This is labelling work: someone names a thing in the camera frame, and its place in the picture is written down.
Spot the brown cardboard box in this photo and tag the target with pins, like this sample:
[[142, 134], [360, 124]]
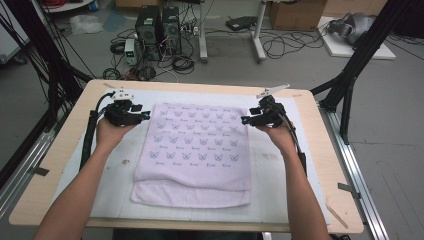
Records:
[[296, 15]]

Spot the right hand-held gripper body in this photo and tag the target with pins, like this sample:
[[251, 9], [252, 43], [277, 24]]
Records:
[[270, 115]]

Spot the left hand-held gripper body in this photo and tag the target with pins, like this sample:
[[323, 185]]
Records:
[[120, 113]]

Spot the white grid mat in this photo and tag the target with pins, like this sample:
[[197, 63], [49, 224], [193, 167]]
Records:
[[216, 95]]

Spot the flat black device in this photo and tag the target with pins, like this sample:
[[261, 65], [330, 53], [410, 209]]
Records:
[[240, 22]]

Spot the light wooden table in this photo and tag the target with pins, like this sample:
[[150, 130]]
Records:
[[321, 150]]

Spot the white floor board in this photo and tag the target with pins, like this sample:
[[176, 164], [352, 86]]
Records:
[[340, 48]]

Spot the grey tape strip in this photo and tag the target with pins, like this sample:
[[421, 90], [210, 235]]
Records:
[[348, 189]]

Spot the narrow black computer tower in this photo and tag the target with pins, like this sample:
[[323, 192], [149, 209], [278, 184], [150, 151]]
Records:
[[171, 30]]

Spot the person's right hand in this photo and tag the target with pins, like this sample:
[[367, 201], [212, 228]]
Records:
[[280, 136]]

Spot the black tape strip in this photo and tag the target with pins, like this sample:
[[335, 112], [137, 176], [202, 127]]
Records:
[[41, 171]]

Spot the clear plastic bag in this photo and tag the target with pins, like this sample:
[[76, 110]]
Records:
[[85, 24]]

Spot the grey helmet device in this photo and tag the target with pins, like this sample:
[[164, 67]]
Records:
[[353, 26]]

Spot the white power supply box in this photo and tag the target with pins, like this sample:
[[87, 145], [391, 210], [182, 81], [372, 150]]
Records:
[[130, 51]]

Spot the black metal frame stand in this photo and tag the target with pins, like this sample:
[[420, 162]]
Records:
[[366, 43], [61, 73]]

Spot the pale pink towel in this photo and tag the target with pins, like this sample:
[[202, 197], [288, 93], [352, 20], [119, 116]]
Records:
[[193, 156]]

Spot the round white table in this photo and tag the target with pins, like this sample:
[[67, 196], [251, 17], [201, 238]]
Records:
[[73, 6]]

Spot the person's left hand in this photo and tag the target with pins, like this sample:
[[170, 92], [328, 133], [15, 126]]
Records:
[[111, 136]]

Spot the wide black computer tower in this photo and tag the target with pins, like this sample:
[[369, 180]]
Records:
[[148, 33]]

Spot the white cabinet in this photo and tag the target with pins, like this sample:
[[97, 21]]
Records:
[[10, 40]]

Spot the aluminium rail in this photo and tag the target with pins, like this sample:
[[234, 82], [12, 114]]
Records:
[[353, 166], [30, 160]]

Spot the white desk leg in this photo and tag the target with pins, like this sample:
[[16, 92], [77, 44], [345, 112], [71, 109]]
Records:
[[258, 36], [202, 33]]

